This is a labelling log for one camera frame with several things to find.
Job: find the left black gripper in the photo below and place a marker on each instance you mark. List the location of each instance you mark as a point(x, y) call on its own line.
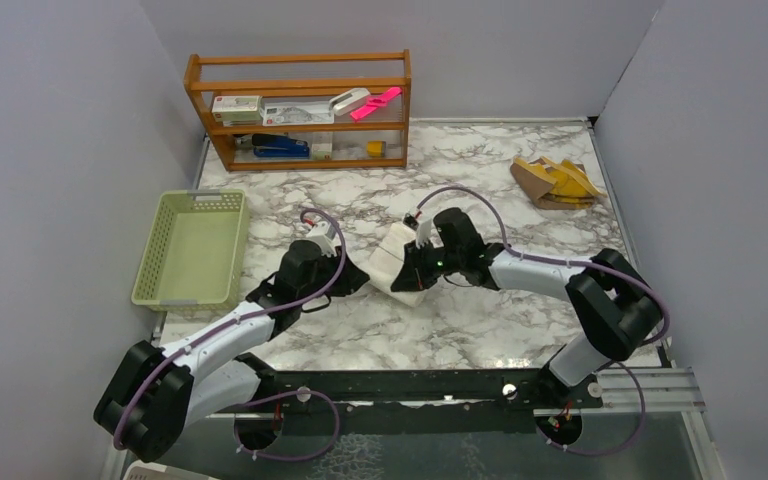
point(352, 279)

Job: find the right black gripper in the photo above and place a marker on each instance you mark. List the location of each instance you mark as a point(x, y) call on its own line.
point(412, 275)

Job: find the white towel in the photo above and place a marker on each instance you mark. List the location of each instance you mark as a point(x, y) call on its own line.
point(386, 261)

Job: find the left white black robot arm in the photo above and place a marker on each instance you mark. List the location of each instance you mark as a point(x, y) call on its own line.
point(156, 392)

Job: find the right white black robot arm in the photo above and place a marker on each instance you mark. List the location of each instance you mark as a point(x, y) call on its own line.
point(611, 301)

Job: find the brown yellow folded towels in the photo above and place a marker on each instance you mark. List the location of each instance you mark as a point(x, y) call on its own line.
point(551, 185)

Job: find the yellow small object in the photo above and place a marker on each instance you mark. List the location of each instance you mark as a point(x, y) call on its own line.
point(376, 149)

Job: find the white small box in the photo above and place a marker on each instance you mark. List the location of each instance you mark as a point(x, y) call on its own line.
point(321, 145)

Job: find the blue stapler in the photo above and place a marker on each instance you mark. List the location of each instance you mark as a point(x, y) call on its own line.
point(265, 145)

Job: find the green plastic basket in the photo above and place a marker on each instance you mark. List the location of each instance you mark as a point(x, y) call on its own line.
point(194, 254)

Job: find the wooden shelf rack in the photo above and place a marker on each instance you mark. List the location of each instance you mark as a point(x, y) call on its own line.
point(307, 77)

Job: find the white flat package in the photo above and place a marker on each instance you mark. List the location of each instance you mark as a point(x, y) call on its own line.
point(296, 113)

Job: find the pink plastic tool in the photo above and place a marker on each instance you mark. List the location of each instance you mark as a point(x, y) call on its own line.
point(375, 103)

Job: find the white stapler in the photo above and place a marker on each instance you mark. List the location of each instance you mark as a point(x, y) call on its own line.
point(348, 101)

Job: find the white green box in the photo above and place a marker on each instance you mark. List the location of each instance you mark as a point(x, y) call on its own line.
point(241, 109)

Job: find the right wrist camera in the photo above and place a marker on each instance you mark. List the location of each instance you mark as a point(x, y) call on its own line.
point(420, 226)

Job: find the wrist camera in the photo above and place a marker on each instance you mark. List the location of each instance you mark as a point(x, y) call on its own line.
point(420, 226)
point(323, 235)

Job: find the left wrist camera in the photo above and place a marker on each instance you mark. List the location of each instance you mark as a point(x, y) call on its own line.
point(323, 235)

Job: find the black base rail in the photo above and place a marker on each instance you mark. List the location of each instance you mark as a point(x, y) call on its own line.
point(395, 402)

